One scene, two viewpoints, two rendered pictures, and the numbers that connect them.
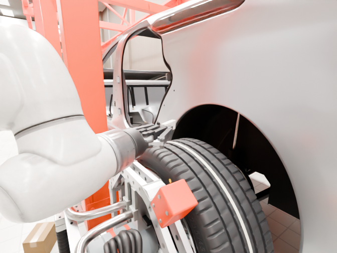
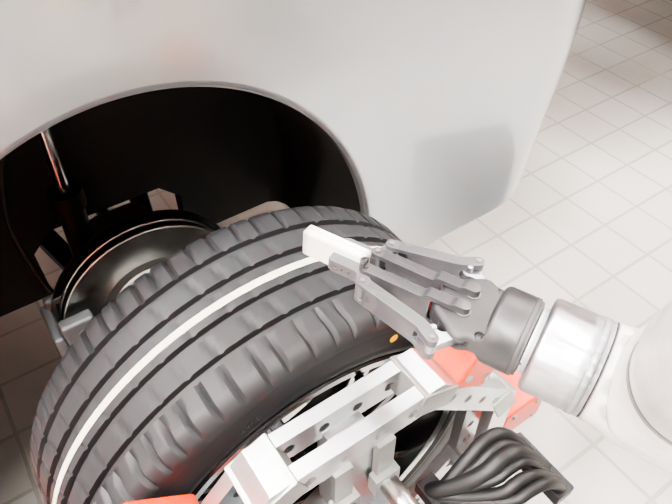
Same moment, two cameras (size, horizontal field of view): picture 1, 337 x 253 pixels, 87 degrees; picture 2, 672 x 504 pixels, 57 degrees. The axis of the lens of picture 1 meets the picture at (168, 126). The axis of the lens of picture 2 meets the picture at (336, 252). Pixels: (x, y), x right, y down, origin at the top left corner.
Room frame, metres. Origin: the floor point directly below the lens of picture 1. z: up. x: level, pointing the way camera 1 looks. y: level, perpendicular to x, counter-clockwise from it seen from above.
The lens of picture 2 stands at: (0.55, 0.44, 1.71)
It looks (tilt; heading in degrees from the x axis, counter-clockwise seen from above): 46 degrees down; 270
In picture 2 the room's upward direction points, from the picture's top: straight up
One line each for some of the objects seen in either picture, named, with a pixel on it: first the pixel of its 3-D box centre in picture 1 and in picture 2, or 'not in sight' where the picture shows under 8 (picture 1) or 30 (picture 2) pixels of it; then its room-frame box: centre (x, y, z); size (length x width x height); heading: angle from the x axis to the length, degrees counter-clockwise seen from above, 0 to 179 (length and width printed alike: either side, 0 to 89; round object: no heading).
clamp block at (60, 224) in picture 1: (69, 217); not in sight; (0.56, 0.36, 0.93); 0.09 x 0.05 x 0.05; 125
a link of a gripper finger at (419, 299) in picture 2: (148, 132); (410, 296); (0.48, 0.06, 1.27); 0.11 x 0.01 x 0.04; 151
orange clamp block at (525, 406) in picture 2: not in sight; (506, 398); (0.28, -0.09, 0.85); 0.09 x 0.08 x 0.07; 35
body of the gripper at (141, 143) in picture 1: (135, 141); (483, 318); (0.42, 0.08, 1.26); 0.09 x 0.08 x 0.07; 150
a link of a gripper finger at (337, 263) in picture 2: not in sight; (348, 275); (0.54, 0.03, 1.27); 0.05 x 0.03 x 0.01; 150
